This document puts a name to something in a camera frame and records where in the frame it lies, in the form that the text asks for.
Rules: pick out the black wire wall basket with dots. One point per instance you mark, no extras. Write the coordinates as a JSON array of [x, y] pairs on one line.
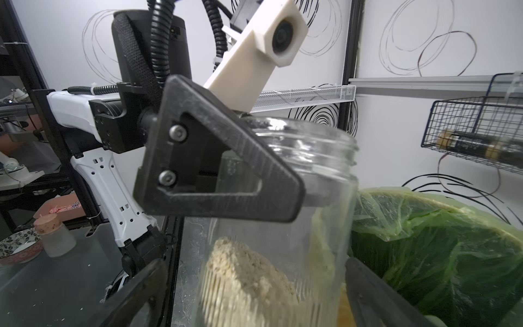
[[496, 113]]

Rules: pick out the green plastic bin liner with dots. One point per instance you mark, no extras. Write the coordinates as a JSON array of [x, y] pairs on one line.
[[447, 259]]

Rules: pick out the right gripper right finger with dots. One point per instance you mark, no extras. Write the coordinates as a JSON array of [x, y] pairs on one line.
[[374, 303]]

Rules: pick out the cream lid oatmeal jar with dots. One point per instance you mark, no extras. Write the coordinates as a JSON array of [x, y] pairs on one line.
[[285, 274]]

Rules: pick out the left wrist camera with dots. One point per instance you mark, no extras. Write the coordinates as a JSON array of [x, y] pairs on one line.
[[271, 39]]

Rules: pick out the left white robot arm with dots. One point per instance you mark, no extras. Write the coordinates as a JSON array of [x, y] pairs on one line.
[[151, 46]]

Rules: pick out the white wire wall shelf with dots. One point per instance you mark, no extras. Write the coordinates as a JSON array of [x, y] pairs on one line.
[[313, 96]]

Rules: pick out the dark item in basket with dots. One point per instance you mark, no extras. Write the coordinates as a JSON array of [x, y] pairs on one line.
[[492, 148]]

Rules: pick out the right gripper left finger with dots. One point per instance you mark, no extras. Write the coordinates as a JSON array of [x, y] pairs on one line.
[[146, 290]]

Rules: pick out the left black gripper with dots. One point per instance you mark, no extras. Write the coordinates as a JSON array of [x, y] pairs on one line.
[[185, 143]]

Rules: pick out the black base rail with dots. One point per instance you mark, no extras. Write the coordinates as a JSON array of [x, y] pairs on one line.
[[173, 229]]

